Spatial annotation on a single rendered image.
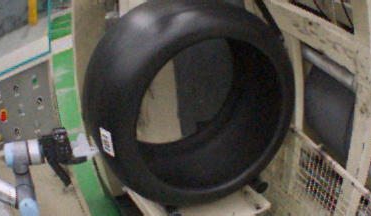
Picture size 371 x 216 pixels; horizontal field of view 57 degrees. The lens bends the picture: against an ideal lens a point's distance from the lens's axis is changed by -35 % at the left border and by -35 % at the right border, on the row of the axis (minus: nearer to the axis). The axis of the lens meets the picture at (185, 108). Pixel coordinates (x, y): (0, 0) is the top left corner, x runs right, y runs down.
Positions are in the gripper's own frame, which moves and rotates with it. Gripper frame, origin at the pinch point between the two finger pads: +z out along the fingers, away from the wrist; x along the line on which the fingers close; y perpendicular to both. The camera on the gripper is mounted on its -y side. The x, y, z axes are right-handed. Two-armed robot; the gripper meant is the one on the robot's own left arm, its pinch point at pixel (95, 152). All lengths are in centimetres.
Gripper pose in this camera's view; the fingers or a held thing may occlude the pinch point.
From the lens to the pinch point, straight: 123.2
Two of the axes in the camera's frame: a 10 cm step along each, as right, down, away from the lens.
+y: 0.2, -9.2, -4.0
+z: 9.2, -1.4, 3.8
